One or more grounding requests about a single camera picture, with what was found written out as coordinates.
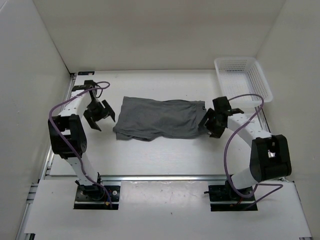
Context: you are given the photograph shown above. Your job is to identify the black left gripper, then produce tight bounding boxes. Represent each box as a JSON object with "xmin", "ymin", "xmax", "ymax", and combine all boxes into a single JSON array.
[{"xmin": 83, "ymin": 99, "xmax": 115, "ymax": 131}]

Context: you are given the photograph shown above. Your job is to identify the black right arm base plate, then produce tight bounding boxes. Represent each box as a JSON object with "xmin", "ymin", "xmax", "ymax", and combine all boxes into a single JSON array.
[{"xmin": 204, "ymin": 185, "xmax": 258, "ymax": 212}]

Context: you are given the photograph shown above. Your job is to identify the aluminium right frame rail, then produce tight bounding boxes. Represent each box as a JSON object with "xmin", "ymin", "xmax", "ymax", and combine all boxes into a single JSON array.
[{"xmin": 254, "ymin": 104, "xmax": 287, "ymax": 182}]

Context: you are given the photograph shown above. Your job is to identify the aluminium frame rail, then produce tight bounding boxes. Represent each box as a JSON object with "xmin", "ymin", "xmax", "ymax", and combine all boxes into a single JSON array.
[
  {"xmin": 15, "ymin": 73, "xmax": 79, "ymax": 240},
  {"xmin": 254, "ymin": 104, "xmax": 287, "ymax": 182},
  {"xmin": 101, "ymin": 174, "xmax": 227, "ymax": 182}
]

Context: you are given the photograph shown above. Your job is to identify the grey cotton shorts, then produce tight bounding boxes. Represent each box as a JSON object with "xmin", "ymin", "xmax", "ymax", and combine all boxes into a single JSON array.
[{"xmin": 113, "ymin": 96, "xmax": 207, "ymax": 142}]

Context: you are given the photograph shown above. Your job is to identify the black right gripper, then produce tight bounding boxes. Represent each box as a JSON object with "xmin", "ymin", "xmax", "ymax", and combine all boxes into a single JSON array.
[{"xmin": 198, "ymin": 107, "xmax": 226, "ymax": 139}]

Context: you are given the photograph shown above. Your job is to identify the white perforated plastic basket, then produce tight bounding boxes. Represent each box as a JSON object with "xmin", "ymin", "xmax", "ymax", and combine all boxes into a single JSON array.
[{"xmin": 214, "ymin": 56, "xmax": 273, "ymax": 108}]

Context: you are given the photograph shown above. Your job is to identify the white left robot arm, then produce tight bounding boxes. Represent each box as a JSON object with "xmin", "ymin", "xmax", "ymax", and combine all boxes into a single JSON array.
[{"xmin": 48, "ymin": 80, "xmax": 116, "ymax": 200}]

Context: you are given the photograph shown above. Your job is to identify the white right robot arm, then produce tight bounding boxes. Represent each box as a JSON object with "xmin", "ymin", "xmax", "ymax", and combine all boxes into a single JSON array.
[{"xmin": 199, "ymin": 96, "xmax": 292, "ymax": 200}]

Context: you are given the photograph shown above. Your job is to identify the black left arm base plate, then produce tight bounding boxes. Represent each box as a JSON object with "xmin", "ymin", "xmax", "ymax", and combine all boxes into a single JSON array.
[{"xmin": 73, "ymin": 184, "xmax": 121, "ymax": 210}]

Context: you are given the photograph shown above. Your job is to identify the aluminium left frame rail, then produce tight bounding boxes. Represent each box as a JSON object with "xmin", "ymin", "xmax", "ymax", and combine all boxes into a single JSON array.
[{"xmin": 15, "ymin": 73, "xmax": 79, "ymax": 240}]

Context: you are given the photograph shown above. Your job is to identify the aluminium front frame rail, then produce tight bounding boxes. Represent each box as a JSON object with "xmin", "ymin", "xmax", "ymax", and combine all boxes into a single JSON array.
[{"xmin": 101, "ymin": 174, "xmax": 227, "ymax": 182}]

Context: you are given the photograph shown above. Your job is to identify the blue corner label sticker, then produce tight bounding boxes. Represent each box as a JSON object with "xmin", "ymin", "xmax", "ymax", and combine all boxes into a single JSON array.
[{"xmin": 77, "ymin": 71, "xmax": 95, "ymax": 76}]

